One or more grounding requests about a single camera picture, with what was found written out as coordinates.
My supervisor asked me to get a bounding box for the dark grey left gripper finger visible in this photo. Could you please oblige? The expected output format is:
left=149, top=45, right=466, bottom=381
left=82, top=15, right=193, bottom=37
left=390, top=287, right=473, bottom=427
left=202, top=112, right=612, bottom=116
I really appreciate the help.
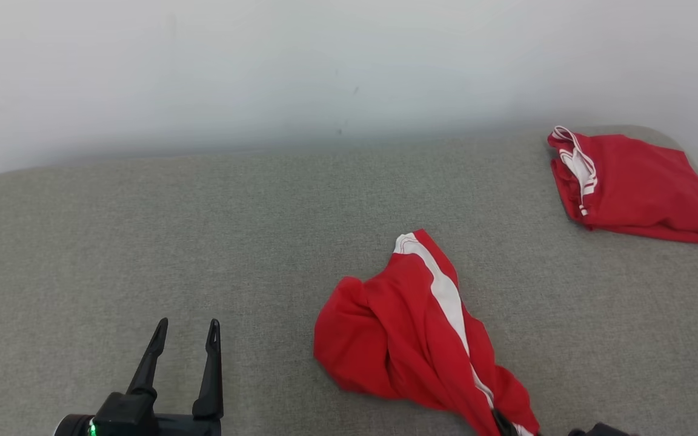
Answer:
left=193, top=319, right=224, bottom=418
left=127, top=318, right=168, bottom=399

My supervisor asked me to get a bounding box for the red shorts white side stripe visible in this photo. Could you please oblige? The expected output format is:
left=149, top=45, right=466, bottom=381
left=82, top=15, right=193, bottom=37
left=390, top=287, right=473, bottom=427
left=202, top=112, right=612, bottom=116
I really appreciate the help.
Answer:
left=313, top=229, right=540, bottom=436

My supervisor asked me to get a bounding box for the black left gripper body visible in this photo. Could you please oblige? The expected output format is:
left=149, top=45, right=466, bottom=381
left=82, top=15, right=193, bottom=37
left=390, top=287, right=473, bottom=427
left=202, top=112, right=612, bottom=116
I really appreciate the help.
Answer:
left=55, top=394, right=222, bottom=436

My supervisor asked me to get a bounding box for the red garment stack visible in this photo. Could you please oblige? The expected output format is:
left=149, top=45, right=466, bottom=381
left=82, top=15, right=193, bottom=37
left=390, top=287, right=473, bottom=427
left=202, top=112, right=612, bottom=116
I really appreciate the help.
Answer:
left=547, top=125, right=698, bottom=245

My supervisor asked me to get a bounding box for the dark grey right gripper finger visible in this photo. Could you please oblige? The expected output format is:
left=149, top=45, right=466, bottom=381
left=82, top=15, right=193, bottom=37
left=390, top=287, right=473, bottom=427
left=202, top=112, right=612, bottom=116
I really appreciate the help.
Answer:
left=491, top=411, right=517, bottom=436

